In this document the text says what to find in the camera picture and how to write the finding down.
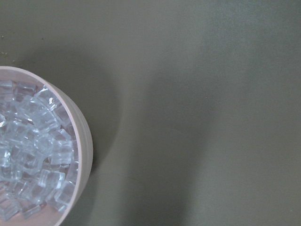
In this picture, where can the pile of clear ice cubes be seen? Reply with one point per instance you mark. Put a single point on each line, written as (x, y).
(38, 151)

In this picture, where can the pink bowl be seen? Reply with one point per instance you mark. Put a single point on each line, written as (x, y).
(49, 216)

